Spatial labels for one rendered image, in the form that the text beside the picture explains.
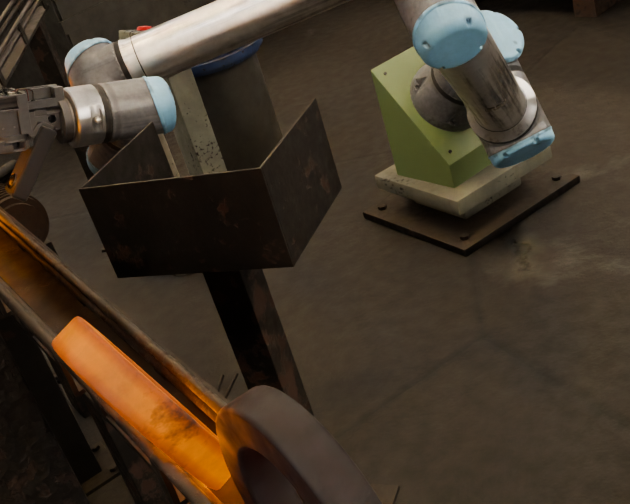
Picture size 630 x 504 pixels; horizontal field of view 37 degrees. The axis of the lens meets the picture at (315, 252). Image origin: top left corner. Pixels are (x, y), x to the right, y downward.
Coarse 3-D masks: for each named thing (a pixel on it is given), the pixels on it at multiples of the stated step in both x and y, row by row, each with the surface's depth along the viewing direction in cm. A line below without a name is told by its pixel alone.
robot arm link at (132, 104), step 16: (128, 80) 143; (144, 80) 144; (160, 80) 145; (112, 96) 139; (128, 96) 140; (144, 96) 142; (160, 96) 143; (112, 112) 139; (128, 112) 140; (144, 112) 142; (160, 112) 143; (112, 128) 140; (128, 128) 141; (160, 128) 145
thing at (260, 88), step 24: (240, 48) 273; (192, 72) 271; (216, 72) 274; (240, 72) 276; (216, 96) 277; (240, 96) 279; (264, 96) 286; (216, 120) 281; (240, 120) 281; (264, 120) 286; (240, 144) 284; (264, 144) 288; (240, 168) 288
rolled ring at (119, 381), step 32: (64, 352) 73; (96, 352) 72; (96, 384) 70; (128, 384) 70; (128, 416) 70; (160, 416) 70; (192, 416) 84; (160, 448) 70; (192, 448) 71; (224, 480) 76
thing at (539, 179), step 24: (504, 192) 235; (528, 192) 234; (552, 192) 231; (384, 216) 244; (408, 216) 241; (432, 216) 237; (456, 216) 234; (480, 216) 230; (504, 216) 227; (432, 240) 228; (456, 240) 223; (480, 240) 221
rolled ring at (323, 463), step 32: (224, 416) 64; (256, 416) 60; (288, 416) 59; (224, 448) 69; (256, 448) 62; (288, 448) 58; (320, 448) 58; (256, 480) 69; (288, 480) 59; (320, 480) 56; (352, 480) 57
